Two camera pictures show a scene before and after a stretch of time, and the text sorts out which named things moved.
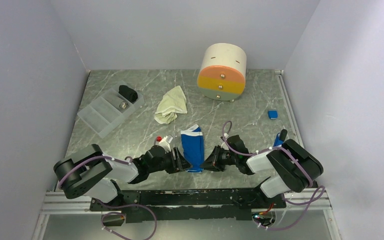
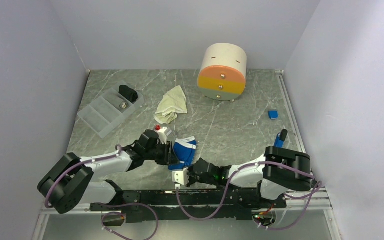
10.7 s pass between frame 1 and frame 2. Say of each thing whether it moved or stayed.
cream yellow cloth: stayed
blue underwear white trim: moved
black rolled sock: stayed
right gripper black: moved
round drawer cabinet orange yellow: stayed
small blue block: stayed
